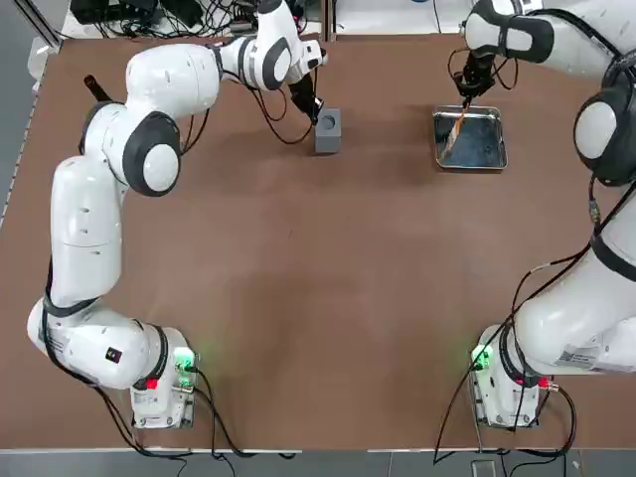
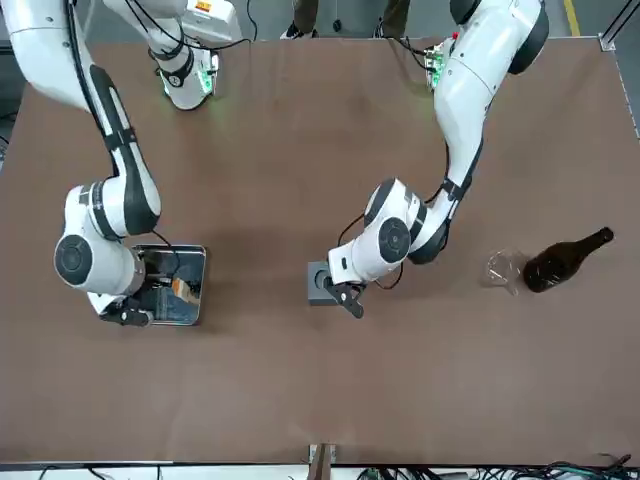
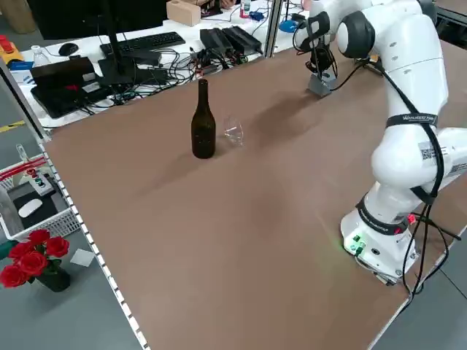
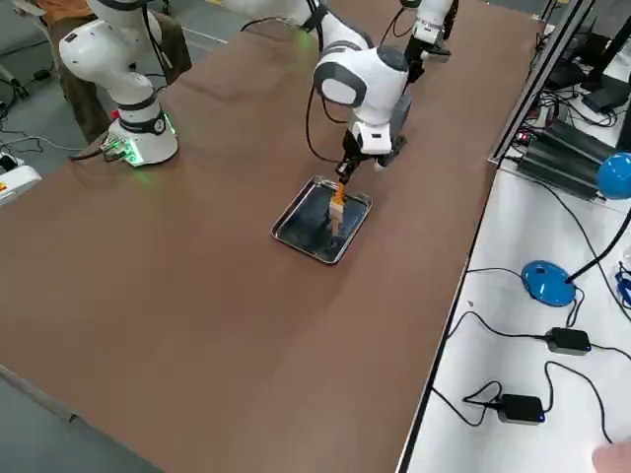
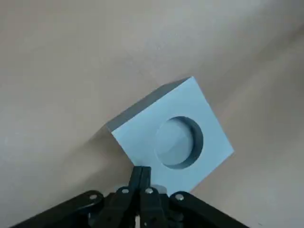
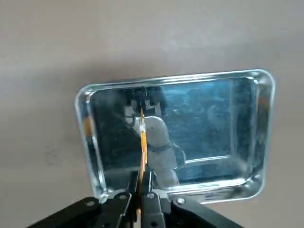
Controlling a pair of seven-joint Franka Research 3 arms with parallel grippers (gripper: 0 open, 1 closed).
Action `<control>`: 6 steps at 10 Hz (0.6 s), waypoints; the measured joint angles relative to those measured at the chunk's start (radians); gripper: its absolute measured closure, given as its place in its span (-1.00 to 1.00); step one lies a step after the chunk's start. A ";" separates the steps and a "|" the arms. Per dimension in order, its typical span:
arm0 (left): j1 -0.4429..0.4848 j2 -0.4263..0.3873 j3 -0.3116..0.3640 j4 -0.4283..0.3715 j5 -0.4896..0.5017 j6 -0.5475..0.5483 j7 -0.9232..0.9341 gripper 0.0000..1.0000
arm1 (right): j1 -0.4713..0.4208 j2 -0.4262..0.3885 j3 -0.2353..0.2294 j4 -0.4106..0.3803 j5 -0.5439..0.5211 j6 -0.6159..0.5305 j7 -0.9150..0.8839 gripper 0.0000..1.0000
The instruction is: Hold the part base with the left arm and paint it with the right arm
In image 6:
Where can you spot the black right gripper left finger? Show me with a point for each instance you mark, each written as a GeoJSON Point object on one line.
{"type": "Point", "coordinates": [118, 209]}

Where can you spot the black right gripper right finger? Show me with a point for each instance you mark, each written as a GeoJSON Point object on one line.
{"type": "Point", "coordinates": [154, 209]}

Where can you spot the shiny metal tray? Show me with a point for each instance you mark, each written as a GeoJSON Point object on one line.
{"type": "Point", "coordinates": [209, 123]}

